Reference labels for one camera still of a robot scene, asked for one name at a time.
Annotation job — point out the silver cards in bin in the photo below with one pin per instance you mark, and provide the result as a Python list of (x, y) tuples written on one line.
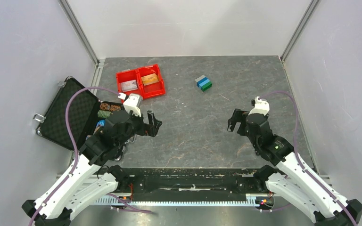
[(129, 85)]

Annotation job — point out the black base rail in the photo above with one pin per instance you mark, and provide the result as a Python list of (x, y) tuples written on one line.
[(191, 184)]

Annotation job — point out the aluminium toothed rail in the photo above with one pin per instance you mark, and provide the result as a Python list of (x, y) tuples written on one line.
[(250, 201)]

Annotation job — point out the orange brown chip roll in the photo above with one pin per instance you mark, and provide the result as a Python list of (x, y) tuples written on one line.
[(110, 107)]

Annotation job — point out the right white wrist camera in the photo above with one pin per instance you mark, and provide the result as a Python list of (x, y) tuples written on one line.
[(260, 106)]

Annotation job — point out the right red bin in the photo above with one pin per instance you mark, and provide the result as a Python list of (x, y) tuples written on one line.
[(156, 89)]

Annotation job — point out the black poker chip case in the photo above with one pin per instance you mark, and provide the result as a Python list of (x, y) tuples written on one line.
[(82, 115)]

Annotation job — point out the blue round chip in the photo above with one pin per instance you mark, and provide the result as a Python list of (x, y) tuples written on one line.
[(100, 123)]

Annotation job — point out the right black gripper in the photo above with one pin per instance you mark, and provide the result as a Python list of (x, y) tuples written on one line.
[(238, 115)]

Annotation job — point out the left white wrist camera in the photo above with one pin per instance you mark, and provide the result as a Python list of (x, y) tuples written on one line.
[(131, 103)]

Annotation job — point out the gold cards in bin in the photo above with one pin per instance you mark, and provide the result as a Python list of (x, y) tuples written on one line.
[(149, 79)]

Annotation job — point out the left red bin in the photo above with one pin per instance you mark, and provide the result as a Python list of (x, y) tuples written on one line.
[(128, 75)]

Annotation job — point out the grey blue green block stack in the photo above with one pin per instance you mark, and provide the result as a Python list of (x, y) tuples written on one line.
[(203, 83)]

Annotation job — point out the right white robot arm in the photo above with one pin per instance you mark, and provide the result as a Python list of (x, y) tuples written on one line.
[(291, 178)]

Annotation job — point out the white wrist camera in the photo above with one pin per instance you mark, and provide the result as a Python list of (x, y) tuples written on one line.
[(260, 106), (131, 103)]

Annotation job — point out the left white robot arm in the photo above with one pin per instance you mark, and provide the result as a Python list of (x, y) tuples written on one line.
[(65, 199)]

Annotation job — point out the red bin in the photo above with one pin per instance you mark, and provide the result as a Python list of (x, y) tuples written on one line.
[(128, 75), (156, 89)]

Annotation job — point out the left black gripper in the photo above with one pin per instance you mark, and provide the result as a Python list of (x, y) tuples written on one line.
[(146, 129)]

